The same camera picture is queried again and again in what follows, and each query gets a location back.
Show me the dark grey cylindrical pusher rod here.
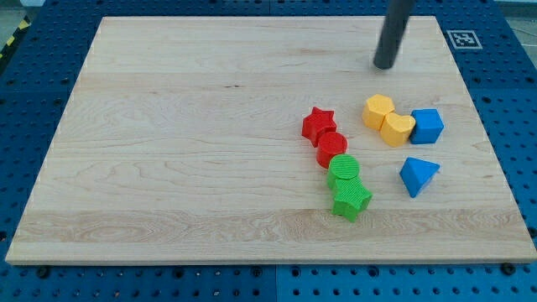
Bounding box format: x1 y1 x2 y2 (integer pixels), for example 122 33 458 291
373 0 415 70

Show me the blue cube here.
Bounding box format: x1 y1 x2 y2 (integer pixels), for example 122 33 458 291
409 108 444 144

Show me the yellow heart block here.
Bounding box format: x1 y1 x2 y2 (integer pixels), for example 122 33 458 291
380 112 416 147

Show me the white fiducial marker tag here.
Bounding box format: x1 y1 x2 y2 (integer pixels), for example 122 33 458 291
446 29 482 49

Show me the yellow hexagon block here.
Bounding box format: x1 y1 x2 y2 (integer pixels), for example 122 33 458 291
362 94 395 130

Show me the red star block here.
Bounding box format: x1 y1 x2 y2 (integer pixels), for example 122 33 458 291
301 107 337 148

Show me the red cylinder block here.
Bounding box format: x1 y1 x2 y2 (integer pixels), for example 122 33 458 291
316 132 348 169

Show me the blue triangle block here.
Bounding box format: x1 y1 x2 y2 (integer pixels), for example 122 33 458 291
399 157 441 198

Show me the green cylinder block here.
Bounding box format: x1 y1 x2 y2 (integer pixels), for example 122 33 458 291
326 154 360 190

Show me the green star block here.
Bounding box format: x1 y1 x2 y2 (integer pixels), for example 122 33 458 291
331 177 373 222

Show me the light wooden board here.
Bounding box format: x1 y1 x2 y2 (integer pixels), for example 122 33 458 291
6 16 536 266

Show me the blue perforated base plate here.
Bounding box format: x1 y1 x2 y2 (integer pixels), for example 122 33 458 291
1 0 536 301

